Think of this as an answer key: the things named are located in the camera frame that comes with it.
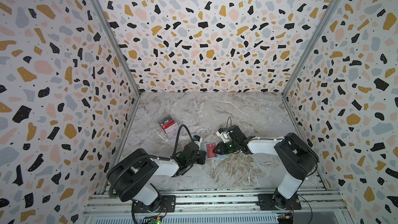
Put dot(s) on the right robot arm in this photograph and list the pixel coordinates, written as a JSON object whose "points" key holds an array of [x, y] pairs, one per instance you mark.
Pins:
{"points": [[299, 160]]}

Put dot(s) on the red card in box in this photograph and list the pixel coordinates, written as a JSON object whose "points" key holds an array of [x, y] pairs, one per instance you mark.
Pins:
{"points": [[168, 125]]}

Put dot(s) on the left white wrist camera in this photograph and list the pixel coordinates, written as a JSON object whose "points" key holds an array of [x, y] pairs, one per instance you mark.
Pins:
{"points": [[198, 140]]}

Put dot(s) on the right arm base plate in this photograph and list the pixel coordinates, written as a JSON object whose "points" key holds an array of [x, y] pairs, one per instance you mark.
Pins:
{"points": [[276, 202]]}

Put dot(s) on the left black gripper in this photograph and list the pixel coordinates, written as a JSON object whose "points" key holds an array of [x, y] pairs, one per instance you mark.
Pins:
{"points": [[202, 154]]}

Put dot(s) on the black VIP card in box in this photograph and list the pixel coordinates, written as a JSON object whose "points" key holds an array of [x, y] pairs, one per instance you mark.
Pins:
{"points": [[165, 119]]}

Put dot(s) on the clear acrylic card box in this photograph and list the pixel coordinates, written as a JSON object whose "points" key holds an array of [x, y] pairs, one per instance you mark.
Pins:
{"points": [[170, 132]]}

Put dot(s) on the red card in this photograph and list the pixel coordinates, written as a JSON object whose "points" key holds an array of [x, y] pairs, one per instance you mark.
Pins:
{"points": [[209, 147], [168, 125]]}

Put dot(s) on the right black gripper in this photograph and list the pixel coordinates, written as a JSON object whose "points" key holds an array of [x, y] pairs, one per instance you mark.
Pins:
{"points": [[221, 144]]}

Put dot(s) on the aluminium front rail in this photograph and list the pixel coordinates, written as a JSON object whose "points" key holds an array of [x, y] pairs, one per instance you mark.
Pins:
{"points": [[222, 202]]}

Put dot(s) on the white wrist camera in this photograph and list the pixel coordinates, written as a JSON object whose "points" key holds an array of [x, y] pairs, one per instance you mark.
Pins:
{"points": [[223, 134], [198, 140]]}

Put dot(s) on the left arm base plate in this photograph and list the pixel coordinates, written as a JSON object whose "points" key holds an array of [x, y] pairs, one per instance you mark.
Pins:
{"points": [[162, 204]]}

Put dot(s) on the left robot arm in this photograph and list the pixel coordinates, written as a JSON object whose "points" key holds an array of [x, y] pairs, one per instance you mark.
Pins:
{"points": [[129, 179]]}

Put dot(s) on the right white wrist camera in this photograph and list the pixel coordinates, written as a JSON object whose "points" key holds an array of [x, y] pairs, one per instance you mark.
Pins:
{"points": [[223, 134]]}

